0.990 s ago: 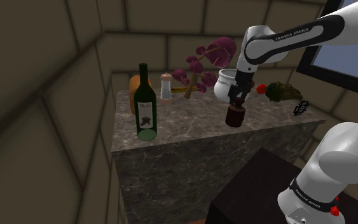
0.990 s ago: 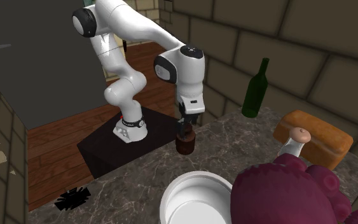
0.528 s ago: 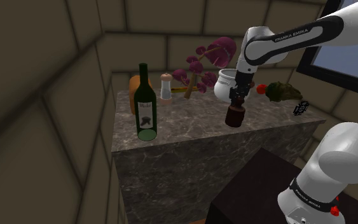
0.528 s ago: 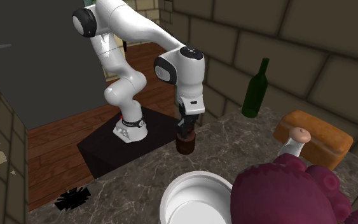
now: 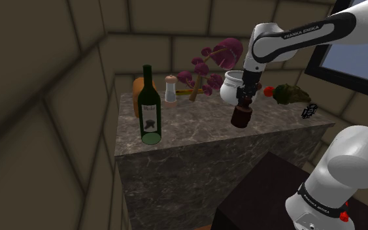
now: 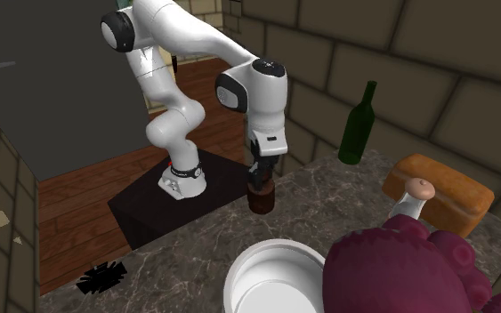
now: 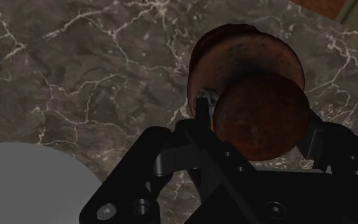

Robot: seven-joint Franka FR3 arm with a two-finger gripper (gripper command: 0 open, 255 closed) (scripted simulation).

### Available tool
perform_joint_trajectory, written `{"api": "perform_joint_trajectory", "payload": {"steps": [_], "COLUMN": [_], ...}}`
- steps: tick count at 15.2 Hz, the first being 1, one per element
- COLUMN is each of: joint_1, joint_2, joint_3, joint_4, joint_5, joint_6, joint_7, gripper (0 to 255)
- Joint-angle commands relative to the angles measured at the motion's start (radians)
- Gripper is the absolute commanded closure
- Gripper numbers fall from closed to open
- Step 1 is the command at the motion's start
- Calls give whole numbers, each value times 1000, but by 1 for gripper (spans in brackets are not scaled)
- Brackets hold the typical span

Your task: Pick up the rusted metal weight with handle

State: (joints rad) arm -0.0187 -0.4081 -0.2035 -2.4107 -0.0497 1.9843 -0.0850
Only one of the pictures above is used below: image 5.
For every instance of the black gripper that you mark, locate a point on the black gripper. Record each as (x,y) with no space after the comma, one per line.
(250,81)

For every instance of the dark red pepper mill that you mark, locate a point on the dark red pepper mill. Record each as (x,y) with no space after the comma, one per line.
(241,117)

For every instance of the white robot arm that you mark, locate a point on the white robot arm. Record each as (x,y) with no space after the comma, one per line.
(346,159)

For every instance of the red tomato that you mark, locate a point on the red tomato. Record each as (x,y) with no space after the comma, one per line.
(268,91)

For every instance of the white ceramic pot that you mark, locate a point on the white ceramic pot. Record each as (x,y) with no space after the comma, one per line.
(230,89)

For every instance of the purple-leaved plant branch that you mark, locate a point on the purple-leaved plant branch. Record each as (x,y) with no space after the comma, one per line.
(226,54)

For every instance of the green lettuce head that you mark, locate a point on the green lettuce head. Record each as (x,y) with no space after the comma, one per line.
(288,94)

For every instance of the small black spiky object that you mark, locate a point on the small black spiky object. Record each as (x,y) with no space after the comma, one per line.
(310,111)

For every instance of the yellow pencil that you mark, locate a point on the yellow pencil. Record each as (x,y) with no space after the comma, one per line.
(183,92)

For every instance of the clear salt shaker tan top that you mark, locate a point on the clear salt shaker tan top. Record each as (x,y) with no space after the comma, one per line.
(170,90)

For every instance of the green wine bottle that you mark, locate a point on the green wine bottle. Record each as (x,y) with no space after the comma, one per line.
(149,105)

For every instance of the black-framed window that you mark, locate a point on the black-framed window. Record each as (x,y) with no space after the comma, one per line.
(359,60)

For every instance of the dark robot stand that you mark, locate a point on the dark robot stand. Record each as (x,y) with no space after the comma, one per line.
(260,194)

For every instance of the orange-brown bread loaf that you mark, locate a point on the orange-brown bread loaf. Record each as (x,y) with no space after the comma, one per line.
(135,95)

